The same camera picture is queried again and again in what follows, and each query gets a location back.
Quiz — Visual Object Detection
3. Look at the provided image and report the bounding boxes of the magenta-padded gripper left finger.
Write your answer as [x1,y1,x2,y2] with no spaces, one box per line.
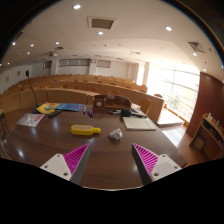
[39,143,92,185]

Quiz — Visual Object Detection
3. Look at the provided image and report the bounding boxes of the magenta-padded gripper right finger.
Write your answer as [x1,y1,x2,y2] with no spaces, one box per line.
[130,143,183,186]

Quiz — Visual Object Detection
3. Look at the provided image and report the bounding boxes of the white notebook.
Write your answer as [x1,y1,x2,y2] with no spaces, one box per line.
[122,116,157,132]

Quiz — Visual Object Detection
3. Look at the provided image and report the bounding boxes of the black remote control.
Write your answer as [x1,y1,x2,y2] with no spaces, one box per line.
[48,109,62,118]

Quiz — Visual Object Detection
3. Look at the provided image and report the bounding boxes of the wooden shelf unit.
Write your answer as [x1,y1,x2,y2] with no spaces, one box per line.
[188,112,224,160]

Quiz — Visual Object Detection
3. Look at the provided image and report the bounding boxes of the white sign with red print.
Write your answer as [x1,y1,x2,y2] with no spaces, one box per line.
[16,113,46,128]

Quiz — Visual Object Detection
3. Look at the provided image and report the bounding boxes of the yellow booklet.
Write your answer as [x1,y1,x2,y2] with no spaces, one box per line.
[35,102,62,116]

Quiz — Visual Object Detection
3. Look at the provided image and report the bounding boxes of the blue booklet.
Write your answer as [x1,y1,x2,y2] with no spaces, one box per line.
[54,102,86,112]

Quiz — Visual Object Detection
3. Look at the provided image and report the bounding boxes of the wooden auditorium chairs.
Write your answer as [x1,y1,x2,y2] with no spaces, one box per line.
[16,78,164,116]

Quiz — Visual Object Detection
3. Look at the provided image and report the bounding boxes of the black handheld microphone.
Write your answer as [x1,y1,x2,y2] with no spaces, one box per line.
[120,108,133,118]

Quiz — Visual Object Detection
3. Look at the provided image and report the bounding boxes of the wooden lecture hall desk rows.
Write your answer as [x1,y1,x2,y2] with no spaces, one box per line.
[0,73,165,123]

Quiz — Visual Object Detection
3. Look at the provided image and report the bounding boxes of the large bright window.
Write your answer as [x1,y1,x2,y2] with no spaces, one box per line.
[146,68,201,123]

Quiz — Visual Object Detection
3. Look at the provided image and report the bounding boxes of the wooden desk organizer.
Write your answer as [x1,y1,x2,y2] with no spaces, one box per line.
[92,94,133,112]

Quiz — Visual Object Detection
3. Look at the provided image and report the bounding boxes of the black gooseneck microphone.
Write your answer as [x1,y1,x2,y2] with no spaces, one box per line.
[25,69,43,114]

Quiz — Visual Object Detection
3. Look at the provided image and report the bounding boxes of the small ceiling vent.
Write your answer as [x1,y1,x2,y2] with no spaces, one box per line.
[186,40,205,54]

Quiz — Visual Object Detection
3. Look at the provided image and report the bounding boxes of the recessed ceiling lights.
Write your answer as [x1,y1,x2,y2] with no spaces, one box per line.
[11,3,208,73]

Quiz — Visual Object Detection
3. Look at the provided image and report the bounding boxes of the large square ceiling vent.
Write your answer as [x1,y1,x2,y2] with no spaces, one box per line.
[87,16,118,31]

